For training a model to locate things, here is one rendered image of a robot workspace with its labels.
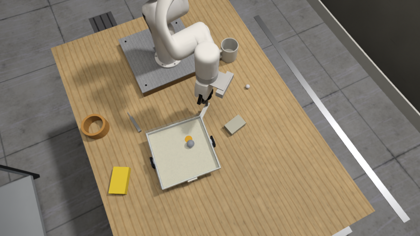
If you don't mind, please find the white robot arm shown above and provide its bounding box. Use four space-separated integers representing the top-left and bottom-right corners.
142 0 234 98

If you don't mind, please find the white mug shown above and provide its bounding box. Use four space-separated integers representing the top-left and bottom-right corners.
220 38 239 63

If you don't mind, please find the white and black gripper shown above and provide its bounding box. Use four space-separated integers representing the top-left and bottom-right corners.
195 79 213 105

